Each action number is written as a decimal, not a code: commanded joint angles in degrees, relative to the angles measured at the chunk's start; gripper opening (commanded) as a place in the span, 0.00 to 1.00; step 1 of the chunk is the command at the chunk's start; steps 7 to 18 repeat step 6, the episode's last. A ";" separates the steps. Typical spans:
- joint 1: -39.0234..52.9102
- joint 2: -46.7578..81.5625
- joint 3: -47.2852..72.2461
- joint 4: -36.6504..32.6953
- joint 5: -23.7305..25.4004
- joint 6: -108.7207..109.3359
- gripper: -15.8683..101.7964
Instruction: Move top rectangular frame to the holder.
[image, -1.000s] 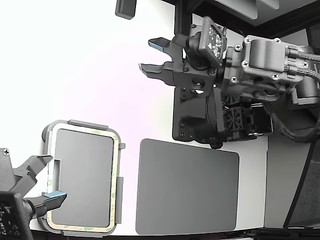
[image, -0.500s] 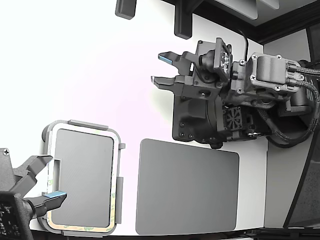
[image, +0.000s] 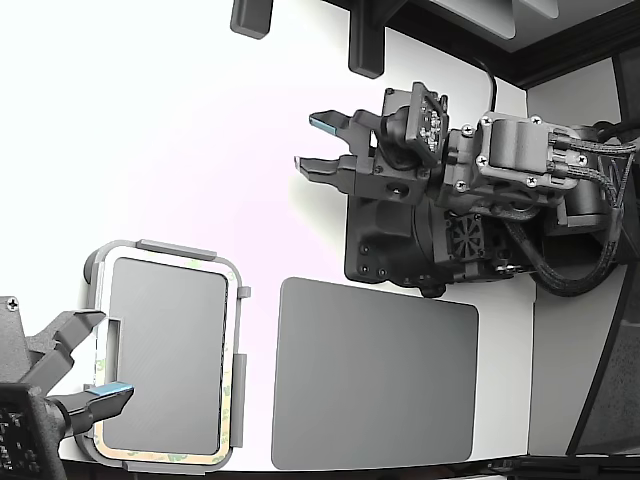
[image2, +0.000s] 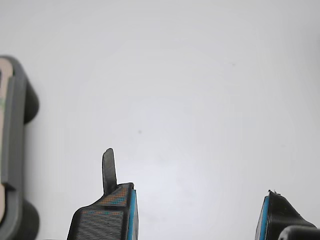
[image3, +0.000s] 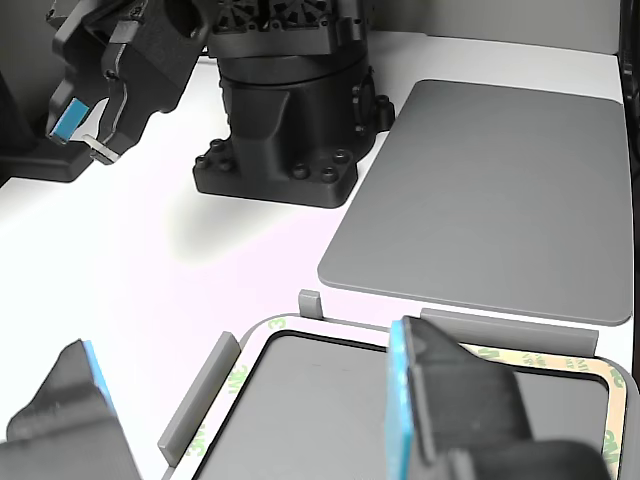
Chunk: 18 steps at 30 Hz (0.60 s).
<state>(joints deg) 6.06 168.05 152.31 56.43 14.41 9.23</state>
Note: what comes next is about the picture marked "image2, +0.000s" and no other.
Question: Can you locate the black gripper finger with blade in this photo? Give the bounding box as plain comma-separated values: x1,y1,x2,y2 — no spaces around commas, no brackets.
66,147,139,240

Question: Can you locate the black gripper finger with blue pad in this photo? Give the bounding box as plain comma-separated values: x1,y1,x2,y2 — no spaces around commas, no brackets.
254,189,317,240

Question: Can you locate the gray frame holder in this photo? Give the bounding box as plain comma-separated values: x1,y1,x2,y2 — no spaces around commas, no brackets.
0,55,41,240

